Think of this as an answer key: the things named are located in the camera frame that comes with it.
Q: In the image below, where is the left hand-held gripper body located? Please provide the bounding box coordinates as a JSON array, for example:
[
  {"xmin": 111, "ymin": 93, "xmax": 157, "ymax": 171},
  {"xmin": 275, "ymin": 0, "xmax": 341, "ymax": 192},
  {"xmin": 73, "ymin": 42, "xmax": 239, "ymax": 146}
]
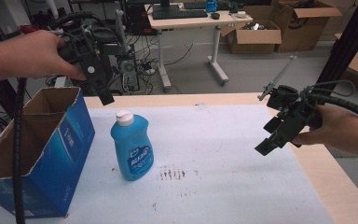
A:
[{"xmin": 57, "ymin": 8, "xmax": 130, "ymax": 65}]

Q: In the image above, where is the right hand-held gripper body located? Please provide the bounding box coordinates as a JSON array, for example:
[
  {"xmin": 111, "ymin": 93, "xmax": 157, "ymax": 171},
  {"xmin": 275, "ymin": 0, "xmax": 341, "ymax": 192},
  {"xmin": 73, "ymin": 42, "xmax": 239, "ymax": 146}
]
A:
[{"xmin": 256, "ymin": 55, "xmax": 324, "ymax": 149}]

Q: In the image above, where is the blue bottle with white cap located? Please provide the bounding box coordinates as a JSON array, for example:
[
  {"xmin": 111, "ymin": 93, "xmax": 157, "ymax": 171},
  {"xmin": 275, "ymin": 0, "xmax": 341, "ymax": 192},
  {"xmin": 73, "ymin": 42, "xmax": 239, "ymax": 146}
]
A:
[{"xmin": 110, "ymin": 109, "xmax": 155, "ymax": 182}]

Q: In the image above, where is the blue cardboard box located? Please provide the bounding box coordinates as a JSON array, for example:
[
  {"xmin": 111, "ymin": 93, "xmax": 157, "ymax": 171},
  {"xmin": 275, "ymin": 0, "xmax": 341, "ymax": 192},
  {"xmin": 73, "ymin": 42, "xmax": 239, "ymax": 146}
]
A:
[{"xmin": 0, "ymin": 86, "xmax": 96, "ymax": 218}]

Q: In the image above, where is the person's right hand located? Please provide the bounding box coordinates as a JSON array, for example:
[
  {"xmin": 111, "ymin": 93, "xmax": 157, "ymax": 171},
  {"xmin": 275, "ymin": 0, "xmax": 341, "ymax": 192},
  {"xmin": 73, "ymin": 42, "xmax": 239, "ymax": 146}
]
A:
[{"xmin": 291, "ymin": 105, "xmax": 358, "ymax": 154}]

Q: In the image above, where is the person's left hand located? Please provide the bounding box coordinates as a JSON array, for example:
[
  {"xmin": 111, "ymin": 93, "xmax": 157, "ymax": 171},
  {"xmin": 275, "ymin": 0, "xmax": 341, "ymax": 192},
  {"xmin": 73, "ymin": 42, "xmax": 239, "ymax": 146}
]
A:
[{"xmin": 2, "ymin": 29, "xmax": 88, "ymax": 82}]

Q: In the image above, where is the grey computer tower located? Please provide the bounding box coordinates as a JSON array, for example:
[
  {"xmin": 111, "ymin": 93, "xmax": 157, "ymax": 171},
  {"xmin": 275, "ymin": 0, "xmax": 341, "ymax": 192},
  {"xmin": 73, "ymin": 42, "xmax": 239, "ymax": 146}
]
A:
[{"xmin": 119, "ymin": 59, "xmax": 140, "ymax": 93}]

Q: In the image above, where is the white power strip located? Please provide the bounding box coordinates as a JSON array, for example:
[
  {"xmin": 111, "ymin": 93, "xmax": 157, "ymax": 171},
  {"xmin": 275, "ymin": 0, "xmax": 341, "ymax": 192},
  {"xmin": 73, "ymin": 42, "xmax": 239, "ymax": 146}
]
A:
[{"xmin": 139, "ymin": 66, "xmax": 157, "ymax": 77}]

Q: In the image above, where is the white table mat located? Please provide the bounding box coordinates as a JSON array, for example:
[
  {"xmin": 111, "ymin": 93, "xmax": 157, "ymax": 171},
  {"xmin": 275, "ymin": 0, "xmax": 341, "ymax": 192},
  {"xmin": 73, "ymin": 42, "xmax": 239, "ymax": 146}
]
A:
[{"xmin": 0, "ymin": 104, "xmax": 337, "ymax": 224}]

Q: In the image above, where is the black computer case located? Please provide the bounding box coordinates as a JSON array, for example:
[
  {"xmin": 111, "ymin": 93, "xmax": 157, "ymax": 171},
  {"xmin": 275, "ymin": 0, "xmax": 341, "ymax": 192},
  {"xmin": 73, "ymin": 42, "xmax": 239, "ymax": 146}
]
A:
[{"xmin": 125, "ymin": 3, "xmax": 158, "ymax": 36}]

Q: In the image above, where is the red object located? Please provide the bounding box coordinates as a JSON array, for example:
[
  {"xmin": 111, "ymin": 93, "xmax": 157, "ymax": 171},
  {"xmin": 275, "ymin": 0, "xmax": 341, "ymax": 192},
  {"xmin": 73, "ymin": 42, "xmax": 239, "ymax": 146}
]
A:
[{"xmin": 18, "ymin": 24, "xmax": 40, "ymax": 34}]

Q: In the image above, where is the large brown cardboard box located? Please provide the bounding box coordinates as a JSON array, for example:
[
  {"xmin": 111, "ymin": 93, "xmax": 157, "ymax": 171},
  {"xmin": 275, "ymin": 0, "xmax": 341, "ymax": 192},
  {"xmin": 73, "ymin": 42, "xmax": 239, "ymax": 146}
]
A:
[{"xmin": 271, "ymin": 0, "xmax": 343, "ymax": 53}]

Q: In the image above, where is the open brown cardboard box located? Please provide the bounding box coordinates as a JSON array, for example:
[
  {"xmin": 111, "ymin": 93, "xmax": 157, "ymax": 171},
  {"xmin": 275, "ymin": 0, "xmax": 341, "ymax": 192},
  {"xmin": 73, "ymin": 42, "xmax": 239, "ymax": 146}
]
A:
[{"xmin": 220, "ymin": 20, "xmax": 282, "ymax": 55}]

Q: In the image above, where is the black keyboard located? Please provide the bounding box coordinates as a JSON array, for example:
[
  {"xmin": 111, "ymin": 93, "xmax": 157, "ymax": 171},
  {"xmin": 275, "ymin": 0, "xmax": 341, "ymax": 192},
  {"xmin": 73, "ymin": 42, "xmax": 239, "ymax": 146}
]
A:
[{"xmin": 151, "ymin": 8, "xmax": 209, "ymax": 21}]

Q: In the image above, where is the white office desk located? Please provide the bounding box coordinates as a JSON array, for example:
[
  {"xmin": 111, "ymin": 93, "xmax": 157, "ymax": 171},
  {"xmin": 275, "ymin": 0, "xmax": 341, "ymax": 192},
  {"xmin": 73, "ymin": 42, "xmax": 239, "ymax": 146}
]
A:
[{"xmin": 144, "ymin": 3, "xmax": 255, "ymax": 93}]

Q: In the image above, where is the small blue carton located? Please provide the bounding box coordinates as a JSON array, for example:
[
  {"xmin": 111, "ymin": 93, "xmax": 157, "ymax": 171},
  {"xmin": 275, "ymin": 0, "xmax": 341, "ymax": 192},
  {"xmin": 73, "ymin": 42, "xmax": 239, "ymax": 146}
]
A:
[{"xmin": 205, "ymin": 0, "xmax": 218, "ymax": 13}]

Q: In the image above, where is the black corrugated cable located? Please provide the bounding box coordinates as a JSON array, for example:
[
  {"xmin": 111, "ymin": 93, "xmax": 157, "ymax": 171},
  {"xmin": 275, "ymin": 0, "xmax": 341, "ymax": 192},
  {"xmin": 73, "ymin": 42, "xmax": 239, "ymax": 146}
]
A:
[
  {"xmin": 304, "ymin": 92, "xmax": 358, "ymax": 125},
  {"xmin": 11, "ymin": 11, "xmax": 106, "ymax": 224}
]

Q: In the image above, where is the thin grey cable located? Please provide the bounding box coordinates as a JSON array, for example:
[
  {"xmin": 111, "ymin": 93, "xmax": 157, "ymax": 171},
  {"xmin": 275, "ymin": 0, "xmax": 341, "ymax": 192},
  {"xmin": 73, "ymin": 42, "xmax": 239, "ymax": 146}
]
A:
[{"xmin": 307, "ymin": 79, "xmax": 356, "ymax": 98}]

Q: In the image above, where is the black metal post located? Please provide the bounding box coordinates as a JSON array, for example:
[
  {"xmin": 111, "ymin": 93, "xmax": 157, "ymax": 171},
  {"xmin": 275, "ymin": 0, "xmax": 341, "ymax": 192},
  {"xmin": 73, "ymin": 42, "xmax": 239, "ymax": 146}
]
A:
[{"xmin": 315, "ymin": 0, "xmax": 358, "ymax": 94}]

